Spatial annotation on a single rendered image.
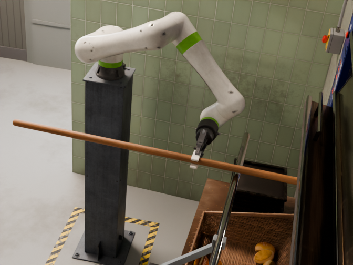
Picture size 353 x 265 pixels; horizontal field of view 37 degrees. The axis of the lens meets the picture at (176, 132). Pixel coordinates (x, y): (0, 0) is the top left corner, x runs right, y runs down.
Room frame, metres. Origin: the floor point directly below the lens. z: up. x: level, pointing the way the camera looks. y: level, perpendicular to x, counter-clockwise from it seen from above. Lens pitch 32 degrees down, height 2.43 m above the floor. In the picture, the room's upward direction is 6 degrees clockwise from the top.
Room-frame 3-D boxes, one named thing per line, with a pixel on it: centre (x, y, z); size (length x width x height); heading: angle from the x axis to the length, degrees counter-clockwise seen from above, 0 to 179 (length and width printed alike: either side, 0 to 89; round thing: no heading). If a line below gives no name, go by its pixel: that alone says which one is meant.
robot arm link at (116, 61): (2.45, 0.38, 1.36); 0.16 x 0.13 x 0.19; 150
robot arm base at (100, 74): (2.52, 0.37, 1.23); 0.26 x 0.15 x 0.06; 173
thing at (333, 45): (2.59, -0.74, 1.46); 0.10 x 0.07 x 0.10; 169
